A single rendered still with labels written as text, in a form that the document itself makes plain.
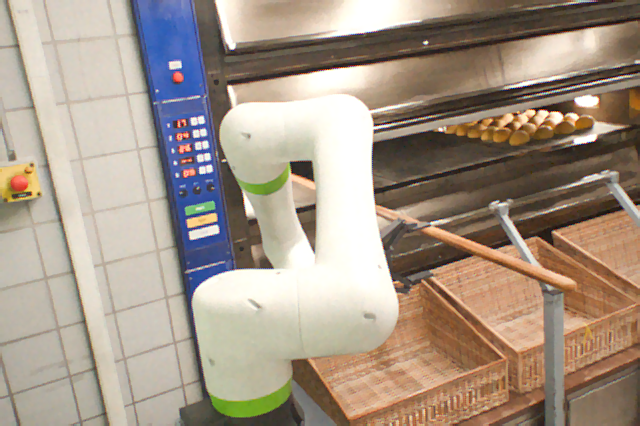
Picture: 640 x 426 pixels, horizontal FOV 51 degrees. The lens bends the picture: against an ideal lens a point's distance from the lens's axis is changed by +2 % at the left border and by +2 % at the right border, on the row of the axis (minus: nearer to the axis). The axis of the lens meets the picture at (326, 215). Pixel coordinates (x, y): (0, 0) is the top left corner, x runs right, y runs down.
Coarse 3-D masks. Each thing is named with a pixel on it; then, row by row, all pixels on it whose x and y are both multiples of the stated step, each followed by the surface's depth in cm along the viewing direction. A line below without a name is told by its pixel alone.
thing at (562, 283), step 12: (300, 180) 245; (312, 180) 240; (384, 216) 197; (396, 216) 191; (432, 228) 178; (444, 240) 172; (456, 240) 168; (468, 240) 166; (468, 252) 165; (480, 252) 160; (492, 252) 157; (504, 264) 153; (516, 264) 150; (528, 264) 148; (528, 276) 148; (540, 276) 144; (552, 276) 142; (564, 276) 141; (564, 288) 139
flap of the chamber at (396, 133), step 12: (612, 84) 246; (624, 84) 248; (636, 84) 251; (564, 96) 236; (576, 96) 238; (504, 108) 225; (516, 108) 227; (528, 108) 229; (444, 120) 214; (456, 120) 216; (468, 120) 218; (384, 132) 205; (396, 132) 207; (408, 132) 208
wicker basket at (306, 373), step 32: (416, 288) 237; (416, 320) 236; (448, 320) 225; (416, 352) 236; (448, 352) 229; (480, 352) 212; (320, 384) 194; (352, 384) 221; (384, 384) 220; (416, 384) 218; (448, 384) 192; (480, 384) 198; (352, 416) 204; (384, 416) 184; (416, 416) 201; (448, 416) 195
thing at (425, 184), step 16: (624, 128) 282; (560, 144) 266; (576, 144) 265; (592, 144) 269; (608, 144) 273; (496, 160) 252; (512, 160) 251; (528, 160) 255; (544, 160) 259; (432, 176) 240; (448, 176) 239; (464, 176) 242; (480, 176) 246; (384, 192) 227; (400, 192) 230; (416, 192) 234; (304, 208) 218; (256, 224) 207
